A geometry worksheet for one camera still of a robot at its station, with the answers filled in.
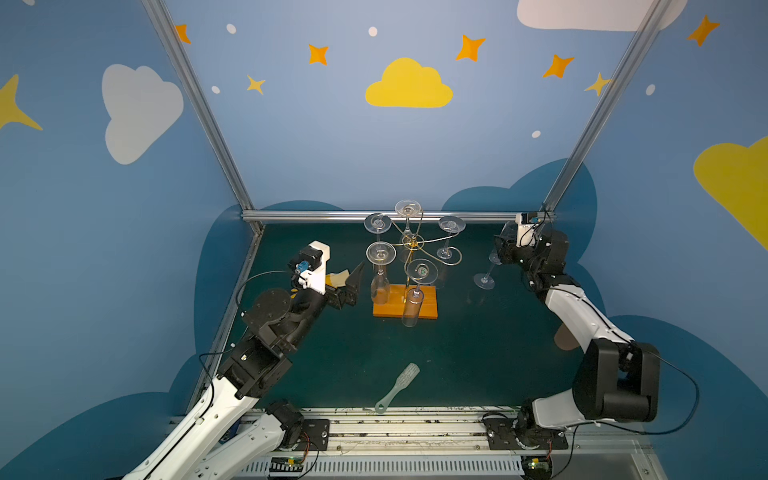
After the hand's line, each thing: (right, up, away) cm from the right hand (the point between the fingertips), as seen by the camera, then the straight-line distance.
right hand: (508, 233), depth 87 cm
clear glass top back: (-30, +6, -7) cm, 32 cm away
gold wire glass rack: (-29, -3, -12) cm, 31 cm away
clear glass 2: (-29, -10, -21) cm, 37 cm away
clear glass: (-4, -15, +11) cm, 19 cm away
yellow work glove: (-54, -16, +21) cm, 60 cm away
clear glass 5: (-19, +2, -9) cm, 22 cm away
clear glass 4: (-38, +1, -12) cm, 40 cm away
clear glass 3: (-37, -6, -17) cm, 42 cm away
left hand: (-46, -6, -27) cm, 54 cm away
